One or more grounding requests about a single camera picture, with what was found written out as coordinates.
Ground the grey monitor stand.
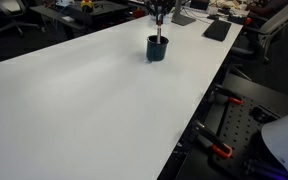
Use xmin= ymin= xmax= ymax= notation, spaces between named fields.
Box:
xmin=171 ymin=0 xmax=197 ymax=27

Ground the white ceramic mug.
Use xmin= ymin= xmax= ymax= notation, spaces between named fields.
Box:
xmin=163 ymin=13 xmax=174 ymax=25

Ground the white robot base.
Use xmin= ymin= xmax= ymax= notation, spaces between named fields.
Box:
xmin=261 ymin=107 xmax=288 ymax=180

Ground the yellow red emergency stop button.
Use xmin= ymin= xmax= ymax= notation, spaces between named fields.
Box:
xmin=80 ymin=0 xmax=95 ymax=13

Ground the black clamp with orange handle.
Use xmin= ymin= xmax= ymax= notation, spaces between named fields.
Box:
xmin=209 ymin=84 xmax=244 ymax=106
xmin=190 ymin=120 xmax=234 ymax=160

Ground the black box with orange tip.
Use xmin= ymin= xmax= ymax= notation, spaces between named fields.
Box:
xmin=227 ymin=13 xmax=253 ymax=26

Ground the black office chair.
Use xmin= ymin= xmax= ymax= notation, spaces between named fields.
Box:
xmin=0 ymin=0 xmax=40 ymax=36

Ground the grey office chair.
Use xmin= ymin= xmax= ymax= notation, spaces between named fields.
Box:
xmin=230 ymin=0 xmax=288 ymax=64

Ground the black flat pad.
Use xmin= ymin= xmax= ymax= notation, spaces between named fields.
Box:
xmin=202 ymin=19 xmax=233 ymax=43

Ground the red small object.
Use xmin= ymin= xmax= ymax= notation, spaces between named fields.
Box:
xmin=132 ymin=8 xmax=147 ymax=20

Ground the black background desk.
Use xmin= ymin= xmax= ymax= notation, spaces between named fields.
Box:
xmin=29 ymin=0 xmax=132 ymax=38

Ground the white marker with orange cap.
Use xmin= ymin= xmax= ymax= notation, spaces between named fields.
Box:
xmin=155 ymin=19 xmax=163 ymax=45

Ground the dark teal ceramic mug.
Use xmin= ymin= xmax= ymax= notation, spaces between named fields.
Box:
xmin=145 ymin=34 xmax=170 ymax=63

